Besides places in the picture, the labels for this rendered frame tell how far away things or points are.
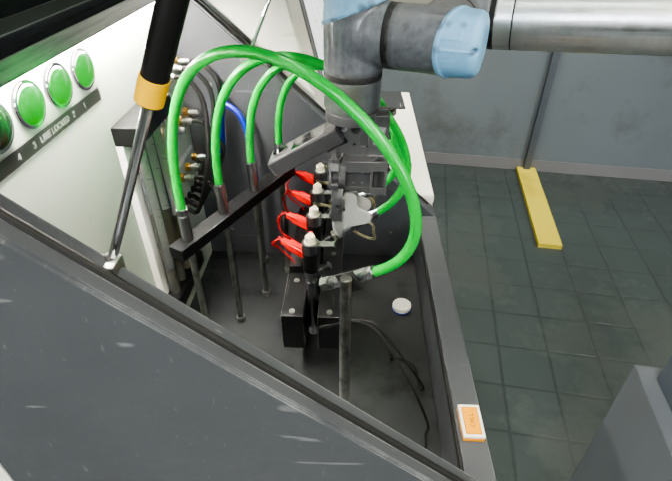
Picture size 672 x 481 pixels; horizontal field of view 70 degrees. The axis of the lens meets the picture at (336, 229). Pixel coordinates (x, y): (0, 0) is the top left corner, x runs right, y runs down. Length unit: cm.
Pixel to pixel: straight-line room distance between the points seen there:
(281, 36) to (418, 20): 47
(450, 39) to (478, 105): 273
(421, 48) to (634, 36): 25
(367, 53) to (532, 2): 21
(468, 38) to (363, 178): 24
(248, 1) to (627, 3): 63
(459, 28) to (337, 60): 15
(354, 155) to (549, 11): 29
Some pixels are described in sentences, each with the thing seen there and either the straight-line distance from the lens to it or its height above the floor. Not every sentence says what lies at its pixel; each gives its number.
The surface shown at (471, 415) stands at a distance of 75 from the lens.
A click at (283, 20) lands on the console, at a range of 99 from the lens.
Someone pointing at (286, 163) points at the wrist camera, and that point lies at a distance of 67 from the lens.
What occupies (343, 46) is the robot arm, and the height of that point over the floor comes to 142.
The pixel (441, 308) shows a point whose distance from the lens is 89.
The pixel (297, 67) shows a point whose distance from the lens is 54.
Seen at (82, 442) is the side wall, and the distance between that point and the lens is 60.
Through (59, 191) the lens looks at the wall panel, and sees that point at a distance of 65.
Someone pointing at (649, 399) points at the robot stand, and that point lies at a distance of 110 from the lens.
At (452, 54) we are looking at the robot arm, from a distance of 56.
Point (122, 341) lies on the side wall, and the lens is 45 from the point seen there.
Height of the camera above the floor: 157
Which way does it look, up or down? 36 degrees down
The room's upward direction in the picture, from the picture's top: straight up
